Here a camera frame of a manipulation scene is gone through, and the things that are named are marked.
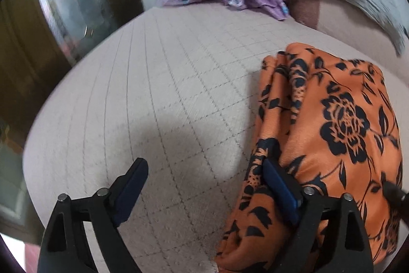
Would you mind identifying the orange black floral shirt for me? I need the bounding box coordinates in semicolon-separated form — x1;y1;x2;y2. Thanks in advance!
215;43;405;273

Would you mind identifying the brown wooden glass door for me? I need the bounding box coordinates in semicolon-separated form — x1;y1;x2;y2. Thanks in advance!
0;0;144;133

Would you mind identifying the pink quilted bed cover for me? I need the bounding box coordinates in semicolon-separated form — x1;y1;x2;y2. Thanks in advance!
23;3;400;273

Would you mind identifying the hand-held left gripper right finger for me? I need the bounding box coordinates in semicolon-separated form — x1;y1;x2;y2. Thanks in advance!
262;159;374;273

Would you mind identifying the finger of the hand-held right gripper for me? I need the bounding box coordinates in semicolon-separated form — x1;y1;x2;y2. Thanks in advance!
382;179;409;208

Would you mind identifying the pink bolster cushion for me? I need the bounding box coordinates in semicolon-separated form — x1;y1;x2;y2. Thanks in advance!
289;0;403;75

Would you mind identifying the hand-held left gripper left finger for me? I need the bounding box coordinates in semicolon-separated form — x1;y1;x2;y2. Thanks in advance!
37;157;149;273

